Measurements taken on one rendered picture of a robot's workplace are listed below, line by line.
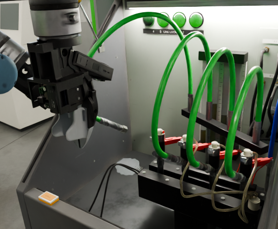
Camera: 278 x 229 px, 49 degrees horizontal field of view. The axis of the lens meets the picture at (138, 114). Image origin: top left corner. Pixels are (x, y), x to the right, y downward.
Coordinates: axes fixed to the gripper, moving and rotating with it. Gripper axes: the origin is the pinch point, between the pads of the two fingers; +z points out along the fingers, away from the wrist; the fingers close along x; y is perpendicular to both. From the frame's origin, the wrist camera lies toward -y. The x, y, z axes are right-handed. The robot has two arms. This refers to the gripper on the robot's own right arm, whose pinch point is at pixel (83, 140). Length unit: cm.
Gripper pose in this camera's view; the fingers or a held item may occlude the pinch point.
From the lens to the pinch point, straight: 59.9
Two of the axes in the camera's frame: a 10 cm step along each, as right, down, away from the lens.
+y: -5.6, 3.4, -7.5
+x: 8.3, 1.8, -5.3
